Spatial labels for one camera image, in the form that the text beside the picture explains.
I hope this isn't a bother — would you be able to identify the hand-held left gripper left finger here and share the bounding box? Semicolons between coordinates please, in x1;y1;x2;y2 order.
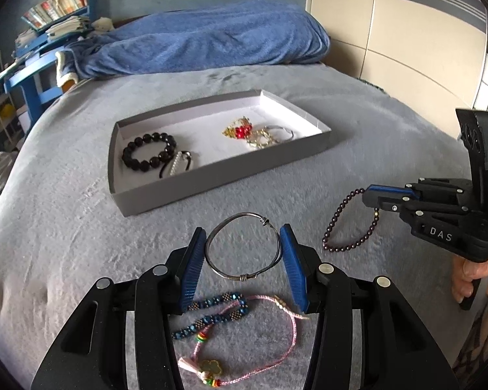
30;227;207;390

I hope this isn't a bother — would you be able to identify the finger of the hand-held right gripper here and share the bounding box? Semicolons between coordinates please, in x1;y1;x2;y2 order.
362;192;473;221
366;178;474;202

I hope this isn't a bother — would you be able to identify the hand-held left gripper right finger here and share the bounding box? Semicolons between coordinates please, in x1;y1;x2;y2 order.
280;223;460;390

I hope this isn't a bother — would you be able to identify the silver wire bangle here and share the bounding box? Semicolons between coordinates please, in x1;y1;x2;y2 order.
204;211;284;282

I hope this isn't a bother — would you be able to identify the small dark bead bracelet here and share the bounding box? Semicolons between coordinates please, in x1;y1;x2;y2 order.
322;188;381;254

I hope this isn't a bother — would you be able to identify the grey cardboard tray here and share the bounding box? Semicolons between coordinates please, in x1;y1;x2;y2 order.
108;88;333;218

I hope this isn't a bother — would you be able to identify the black pearl hair tie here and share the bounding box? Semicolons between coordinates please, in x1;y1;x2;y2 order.
158;150;197;180

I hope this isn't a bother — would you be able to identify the thin silver bracelet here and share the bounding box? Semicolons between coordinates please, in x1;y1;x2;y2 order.
264;124;294;144

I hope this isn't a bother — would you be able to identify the large black bead bracelet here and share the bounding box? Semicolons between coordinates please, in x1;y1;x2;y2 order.
121;132;179;172

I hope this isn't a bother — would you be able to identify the gold ring bracelet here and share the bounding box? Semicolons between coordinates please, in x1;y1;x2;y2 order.
246;129;278;150

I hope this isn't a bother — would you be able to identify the red gold charm bracelet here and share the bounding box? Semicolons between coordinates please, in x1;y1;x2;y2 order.
222;116;255;141

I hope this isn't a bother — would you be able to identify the person's right hand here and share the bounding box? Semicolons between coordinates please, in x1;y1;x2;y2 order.
451;248;488;305

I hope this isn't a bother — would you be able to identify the green patterned cloth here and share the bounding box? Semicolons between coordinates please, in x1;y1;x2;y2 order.
360;78;388;96

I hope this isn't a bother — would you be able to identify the person's patterned clothing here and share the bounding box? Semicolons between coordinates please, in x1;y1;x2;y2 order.
453;303;488;390

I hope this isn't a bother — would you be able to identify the beige grey wardrobe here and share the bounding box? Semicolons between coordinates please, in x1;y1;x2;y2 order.
305;0;488;119

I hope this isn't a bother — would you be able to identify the blue fleece blanket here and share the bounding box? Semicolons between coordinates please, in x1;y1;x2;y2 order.
57;0;331;85

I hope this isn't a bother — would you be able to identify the blue garment white fleece lining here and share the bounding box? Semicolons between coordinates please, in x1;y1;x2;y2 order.
54;50;81;94

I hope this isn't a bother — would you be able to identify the blue shelf with books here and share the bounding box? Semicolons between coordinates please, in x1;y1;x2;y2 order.
0;6;99;124

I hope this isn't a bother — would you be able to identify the white plush toy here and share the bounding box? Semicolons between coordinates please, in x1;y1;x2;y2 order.
91;16;115;33

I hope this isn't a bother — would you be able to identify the stack of papers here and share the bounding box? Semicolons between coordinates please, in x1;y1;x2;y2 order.
45;15;92;40

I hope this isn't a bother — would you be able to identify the row of books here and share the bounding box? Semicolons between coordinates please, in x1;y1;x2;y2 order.
22;0;94;30

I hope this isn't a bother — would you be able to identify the blue beaded bracelet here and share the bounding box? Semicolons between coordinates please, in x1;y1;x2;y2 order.
171;292;249;340

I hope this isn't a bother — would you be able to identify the pink cord bracelet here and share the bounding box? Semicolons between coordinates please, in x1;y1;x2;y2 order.
178;294;310;389

